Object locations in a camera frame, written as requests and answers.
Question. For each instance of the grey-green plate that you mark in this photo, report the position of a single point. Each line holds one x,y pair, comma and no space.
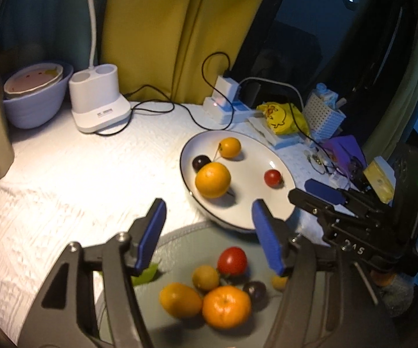
183,246

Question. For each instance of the purple cloth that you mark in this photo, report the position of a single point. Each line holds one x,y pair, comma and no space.
343,148

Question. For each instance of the lavender bowl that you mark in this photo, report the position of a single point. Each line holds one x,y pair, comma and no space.
31,110

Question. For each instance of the yellow duck print packet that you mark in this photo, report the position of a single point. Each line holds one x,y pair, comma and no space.
281,118

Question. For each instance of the orange tangerine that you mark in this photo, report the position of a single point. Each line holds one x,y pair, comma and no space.
226,307

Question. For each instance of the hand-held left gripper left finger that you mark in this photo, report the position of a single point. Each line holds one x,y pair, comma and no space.
152,232

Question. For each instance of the yellow-green kumquat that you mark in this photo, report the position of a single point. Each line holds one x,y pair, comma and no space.
205,278

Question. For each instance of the large orange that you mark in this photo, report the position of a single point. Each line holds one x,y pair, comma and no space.
212,180

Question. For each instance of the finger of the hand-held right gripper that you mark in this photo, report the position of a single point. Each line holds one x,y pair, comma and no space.
305,199
323,190

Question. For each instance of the black power adapter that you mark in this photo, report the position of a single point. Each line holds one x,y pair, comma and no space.
250,92

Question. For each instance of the black key fob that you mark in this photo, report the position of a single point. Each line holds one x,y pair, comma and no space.
357,174

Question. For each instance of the white wall charger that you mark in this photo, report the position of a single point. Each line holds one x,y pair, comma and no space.
225,89

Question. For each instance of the large red tomato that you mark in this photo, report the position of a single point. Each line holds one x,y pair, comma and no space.
232,261

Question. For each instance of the white desk lamp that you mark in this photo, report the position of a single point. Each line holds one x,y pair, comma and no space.
100,112

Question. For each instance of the white paper tag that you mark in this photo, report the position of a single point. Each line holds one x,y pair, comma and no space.
337,180

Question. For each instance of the white flat box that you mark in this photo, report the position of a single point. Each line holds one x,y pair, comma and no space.
267,132

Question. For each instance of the yellow tissue box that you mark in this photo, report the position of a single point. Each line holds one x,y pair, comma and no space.
379,177

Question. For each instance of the small packets in basket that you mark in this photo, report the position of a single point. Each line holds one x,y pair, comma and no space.
325,92

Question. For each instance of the cream bowl with pink inside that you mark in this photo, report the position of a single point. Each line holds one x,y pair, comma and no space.
31,79

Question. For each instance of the yellow curtain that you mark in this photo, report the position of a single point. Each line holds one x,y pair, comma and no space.
408,90
180,25

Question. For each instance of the small orange with stem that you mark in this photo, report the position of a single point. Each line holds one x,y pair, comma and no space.
230,147

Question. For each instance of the small red cherry tomato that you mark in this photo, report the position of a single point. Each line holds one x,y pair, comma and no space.
273,178

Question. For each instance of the green leaf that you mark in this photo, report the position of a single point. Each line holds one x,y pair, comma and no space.
145,277

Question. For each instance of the dark purple cherry tomato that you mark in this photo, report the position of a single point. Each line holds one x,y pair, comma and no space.
254,290
200,163

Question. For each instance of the white plate with dark rim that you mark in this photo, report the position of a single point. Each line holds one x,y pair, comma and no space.
252,195

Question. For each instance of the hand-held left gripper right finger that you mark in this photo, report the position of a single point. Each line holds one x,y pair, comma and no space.
267,239

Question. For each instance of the white power strip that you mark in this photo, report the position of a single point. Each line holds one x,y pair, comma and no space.
227,114

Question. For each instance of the white perforated basket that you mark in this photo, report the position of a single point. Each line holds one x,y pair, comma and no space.
323,119

